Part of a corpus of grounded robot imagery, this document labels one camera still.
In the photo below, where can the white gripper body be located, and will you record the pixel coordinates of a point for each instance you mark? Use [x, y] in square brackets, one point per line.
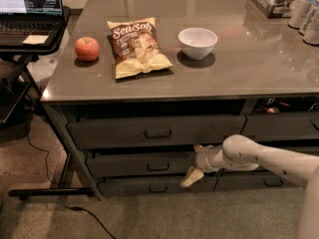
[201, 160]

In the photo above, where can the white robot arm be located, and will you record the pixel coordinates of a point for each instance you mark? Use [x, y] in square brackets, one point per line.
[241, 153]

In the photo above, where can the white can middle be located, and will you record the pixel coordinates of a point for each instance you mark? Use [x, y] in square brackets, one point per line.
[309, 18]

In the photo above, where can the white can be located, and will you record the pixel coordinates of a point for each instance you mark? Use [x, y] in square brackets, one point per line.
[312, 34]
[309, 18]
[299, 13]

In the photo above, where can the open black laptop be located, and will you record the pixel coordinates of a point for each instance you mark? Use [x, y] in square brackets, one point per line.
[21, 18]

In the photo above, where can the white bowl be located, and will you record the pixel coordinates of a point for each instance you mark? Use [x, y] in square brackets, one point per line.
[197, 43]

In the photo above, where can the sea salt chips bag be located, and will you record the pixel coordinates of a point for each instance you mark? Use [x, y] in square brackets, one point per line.
[136, 47]

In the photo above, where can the red apple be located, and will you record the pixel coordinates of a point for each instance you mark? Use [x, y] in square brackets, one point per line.
[87, 49]

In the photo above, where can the white can right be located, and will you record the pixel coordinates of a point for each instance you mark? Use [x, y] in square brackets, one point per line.
[312, 34]

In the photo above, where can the white can left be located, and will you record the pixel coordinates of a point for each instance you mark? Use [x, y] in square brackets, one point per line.
[299, 13]

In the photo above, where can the black laptop stand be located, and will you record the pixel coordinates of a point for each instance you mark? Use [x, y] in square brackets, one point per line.
[21, 58]

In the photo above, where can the yellow sticky note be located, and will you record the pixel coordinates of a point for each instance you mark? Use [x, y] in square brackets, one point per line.
[35, 39]

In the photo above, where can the grey drawer cabinet frame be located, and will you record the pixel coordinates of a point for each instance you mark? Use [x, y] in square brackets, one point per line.
[62, 114]

